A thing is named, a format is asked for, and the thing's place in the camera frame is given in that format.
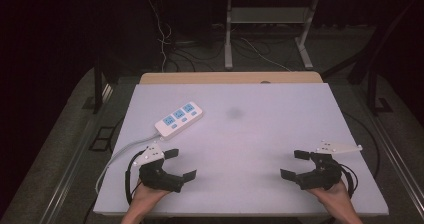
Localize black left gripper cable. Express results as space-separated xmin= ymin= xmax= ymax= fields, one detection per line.
xmin=124 ymin=148 xmax=148 ymax=206

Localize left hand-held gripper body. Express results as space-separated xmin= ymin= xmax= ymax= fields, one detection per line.
xmin=132 ymin=143 xmax=185 ymax=194

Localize black metal stand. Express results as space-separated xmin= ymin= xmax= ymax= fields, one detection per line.
xmin=365 ymin=58 xmax=394 ymax=116

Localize aluminium floor rail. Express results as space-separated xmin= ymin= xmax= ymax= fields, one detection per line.
xmin=39 ymin=83 xmax=115 ymax=224
xmin=363 ymin=107 xmax=424 ymax=218

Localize wooden table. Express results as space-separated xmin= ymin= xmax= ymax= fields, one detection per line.
xmin=139 ymin=71 xmax=324 ymax=85

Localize black floor cables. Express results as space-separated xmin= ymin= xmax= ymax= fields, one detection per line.
xmin=165 ymin=38 xmax=228 ymax=73

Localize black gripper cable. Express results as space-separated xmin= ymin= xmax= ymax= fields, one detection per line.
xmin=124 ymin=148 xmax=148 ymax=206
xmin=339 ymin=163 xmax=359 ymax=198

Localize black floor frame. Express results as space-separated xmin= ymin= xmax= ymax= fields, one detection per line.
xmin=89 ymin=126 xmax=116 ymax=152

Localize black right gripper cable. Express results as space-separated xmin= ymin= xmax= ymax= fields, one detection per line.
xmin=339 ymin=163 xmax=359 ymax=198

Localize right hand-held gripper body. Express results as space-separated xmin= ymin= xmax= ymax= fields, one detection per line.
xmin=294 ymin=139 xmax=364 ymax=191

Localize person's right hand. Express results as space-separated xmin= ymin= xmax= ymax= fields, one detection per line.
xmin=306 ymin=180 xmax=354 ymax=215

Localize grey power strip cable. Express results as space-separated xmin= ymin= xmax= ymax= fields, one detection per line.
xmin=95 ymin=133 xmax=164 ymax=196

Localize white power strip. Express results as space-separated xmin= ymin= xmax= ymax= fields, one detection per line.
xmin=154 ymin=101 xmax=204 ymax=141

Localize white floor cable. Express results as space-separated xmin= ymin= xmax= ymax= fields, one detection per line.
xmin=239 ymin=37 xmax=293 ymax=73

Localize grey metal stand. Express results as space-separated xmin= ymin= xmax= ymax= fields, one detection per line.
xmin=223 ymin=0 xmax=320 ymax=71

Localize person's left hand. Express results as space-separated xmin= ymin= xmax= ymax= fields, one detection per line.
xmin=129 ymin=180 xmax=172 ymax=210

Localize white hanging cable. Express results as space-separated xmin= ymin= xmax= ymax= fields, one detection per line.
xmin=147 ymin=0 xmax=173 ymax=73

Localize white table mat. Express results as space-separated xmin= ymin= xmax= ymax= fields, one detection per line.
xmin=93 ymin=82 xmax=390 ymax=217

